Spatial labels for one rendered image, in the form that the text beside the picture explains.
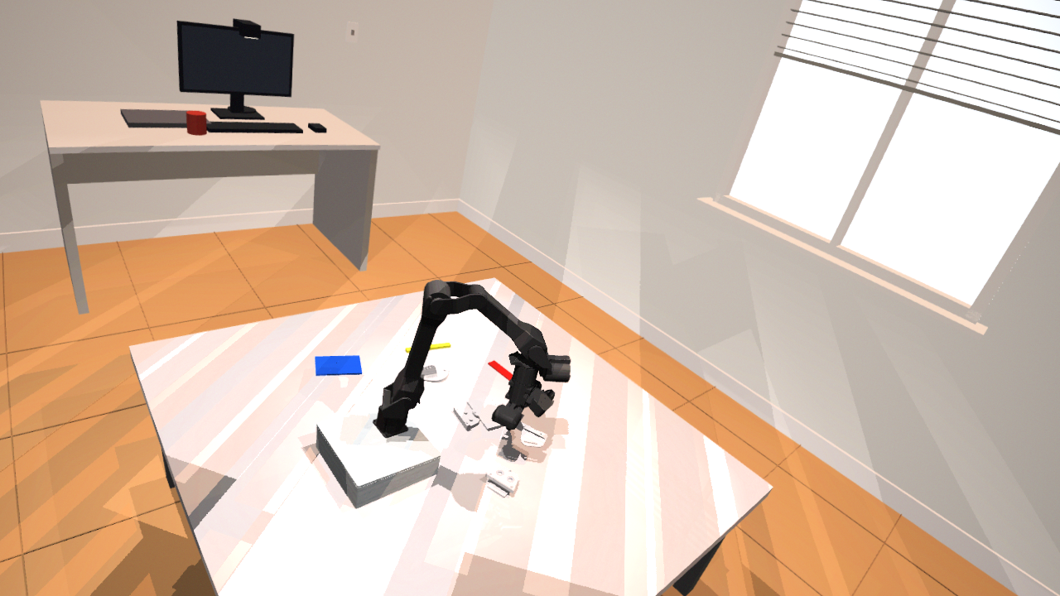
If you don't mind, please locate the yellow flat bar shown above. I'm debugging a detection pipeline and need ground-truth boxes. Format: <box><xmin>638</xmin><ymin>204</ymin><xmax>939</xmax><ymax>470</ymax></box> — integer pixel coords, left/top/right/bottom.
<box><xmin>405</xmin><ymin>343</ymin><xmax>451</xmax><ymax>353</ymax></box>

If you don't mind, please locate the blue flat rectangular plate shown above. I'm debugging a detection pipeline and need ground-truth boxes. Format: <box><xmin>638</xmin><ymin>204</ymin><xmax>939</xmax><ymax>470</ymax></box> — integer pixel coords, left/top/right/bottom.
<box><xmin>315</xmin><ymin>355</ymin><xmax>363</xmax><ymax>376</ymax></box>

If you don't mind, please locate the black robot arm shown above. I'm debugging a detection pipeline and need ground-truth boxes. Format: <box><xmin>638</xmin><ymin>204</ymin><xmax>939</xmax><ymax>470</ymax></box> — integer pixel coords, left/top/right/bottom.
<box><xmin>373</xmin><ymin>280</ymin><xmax>571</xmax><ymax>439</ymax></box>

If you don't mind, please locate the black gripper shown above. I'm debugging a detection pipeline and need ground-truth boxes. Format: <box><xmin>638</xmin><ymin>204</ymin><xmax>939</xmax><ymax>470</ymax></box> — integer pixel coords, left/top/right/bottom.
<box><xmin>491</xmin><ymin>376</ymin><xmax>540</xmax><ymax>431</ymax></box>

